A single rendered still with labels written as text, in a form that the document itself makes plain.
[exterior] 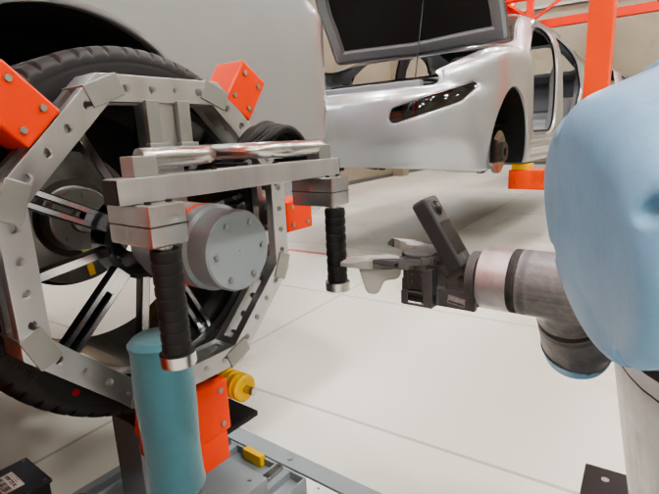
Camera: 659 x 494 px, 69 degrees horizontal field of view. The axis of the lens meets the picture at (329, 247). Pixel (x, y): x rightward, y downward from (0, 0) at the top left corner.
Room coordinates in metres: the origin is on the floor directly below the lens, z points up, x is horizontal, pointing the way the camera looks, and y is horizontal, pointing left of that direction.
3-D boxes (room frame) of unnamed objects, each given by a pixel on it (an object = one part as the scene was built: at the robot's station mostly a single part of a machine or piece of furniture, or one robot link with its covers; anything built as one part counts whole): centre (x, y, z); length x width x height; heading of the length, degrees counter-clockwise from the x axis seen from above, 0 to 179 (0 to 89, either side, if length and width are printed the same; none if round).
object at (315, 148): (0.84, 0.12, 1.03); 0.19 x 0.18 x 0.11; 53
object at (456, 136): (5.46, -1.62, 1.49); 4.95 x 1.86 x 1.59; 143
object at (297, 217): (1.09, 0.09, 0.85); 0.09 x 0.08 x 0.07; 143
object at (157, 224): (0.57, 0.22, 0.93); 0.09 x 0.05 x 0.05; 53
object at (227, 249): (0.79, 0.22, 0.85); 0.21 x 0.14 x 0.14; 53
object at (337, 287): (0.83, -0.01, 0.83); 0.04 x 0.04 x 0.16
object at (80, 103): (0.83, 0.28, 0.85); 0.54 x 0.07 x 0.54; 143
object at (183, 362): (0.56, 0.19, 0.83); 0.04 x 0.04 x 0.16
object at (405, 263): (0.71, -0.11, 0.83); 0.09 x 0.05 x 0.02; 89
